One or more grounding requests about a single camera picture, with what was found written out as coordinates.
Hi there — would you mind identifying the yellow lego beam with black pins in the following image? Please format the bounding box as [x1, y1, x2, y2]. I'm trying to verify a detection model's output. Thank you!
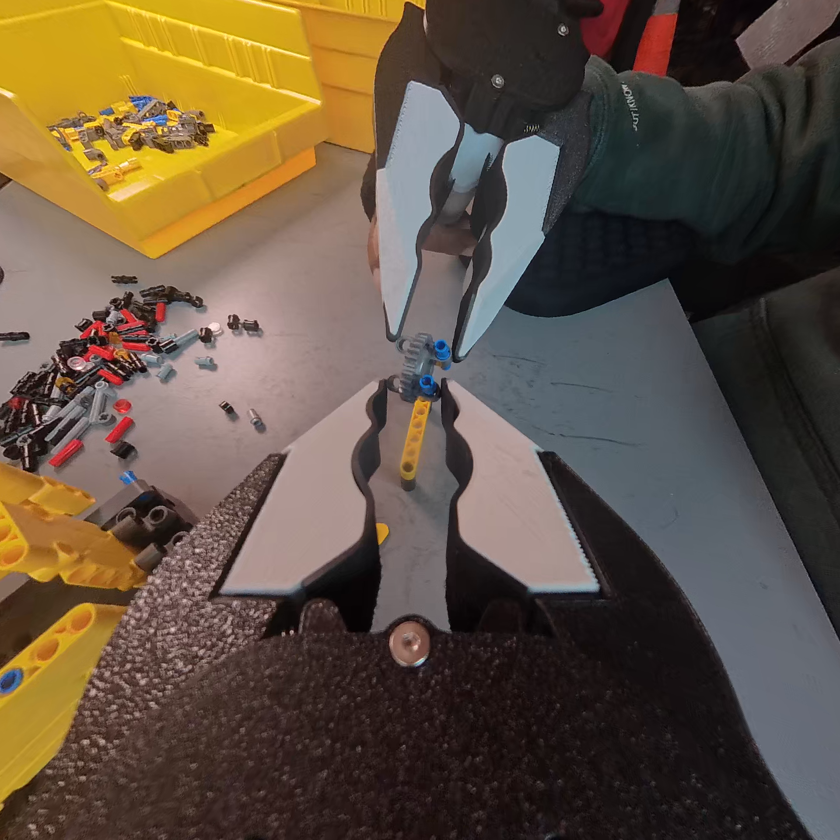
[399, 397, 434, 492]

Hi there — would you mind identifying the grey lego gear with blue pins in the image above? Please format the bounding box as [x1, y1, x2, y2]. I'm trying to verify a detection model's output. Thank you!
[388, 332, 454, 403]

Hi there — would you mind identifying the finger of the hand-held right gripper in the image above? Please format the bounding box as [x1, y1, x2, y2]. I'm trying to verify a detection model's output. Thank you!
[375, 80, 468, 341]
[451, 139, 562, 362]

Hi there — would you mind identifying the orange reflective vest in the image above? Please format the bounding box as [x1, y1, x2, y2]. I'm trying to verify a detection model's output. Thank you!
[631, 0, 678, 74]

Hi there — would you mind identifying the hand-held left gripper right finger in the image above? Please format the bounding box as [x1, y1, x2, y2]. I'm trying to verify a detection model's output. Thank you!
[440, 379, 602, 632]

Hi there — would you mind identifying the person's right forearm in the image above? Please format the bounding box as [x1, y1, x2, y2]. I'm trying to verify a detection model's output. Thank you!
[574, 36, 840, 263]

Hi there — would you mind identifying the heap of mixed lego pieces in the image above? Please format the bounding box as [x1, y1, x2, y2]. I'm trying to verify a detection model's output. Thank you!
[47, 94, 216, 191]

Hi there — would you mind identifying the large yellow black lego model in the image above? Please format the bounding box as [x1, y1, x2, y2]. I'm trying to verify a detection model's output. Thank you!
[0, 459, 198, 811]

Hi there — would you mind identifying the yellow plastic storage bin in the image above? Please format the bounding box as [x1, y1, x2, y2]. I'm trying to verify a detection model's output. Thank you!
[0, 0, 327, 260]
[272, 0, 427, 155]

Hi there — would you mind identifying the person's right hand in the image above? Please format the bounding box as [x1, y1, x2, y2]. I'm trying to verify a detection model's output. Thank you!
[365, 209, 479, 278]

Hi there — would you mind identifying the pale grey panel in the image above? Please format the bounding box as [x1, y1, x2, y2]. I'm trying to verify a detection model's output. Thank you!
[735, 0, 840, 70]

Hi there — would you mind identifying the black padded armrest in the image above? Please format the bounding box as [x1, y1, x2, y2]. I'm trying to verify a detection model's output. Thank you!
[508, 203, 700, 319]

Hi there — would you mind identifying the pile of small lego pins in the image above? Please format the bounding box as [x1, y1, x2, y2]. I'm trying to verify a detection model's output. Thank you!
[0, 274, 265, 470]

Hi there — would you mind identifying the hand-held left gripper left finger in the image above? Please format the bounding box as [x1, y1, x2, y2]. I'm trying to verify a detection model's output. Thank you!
[217, 378, 391, 633]

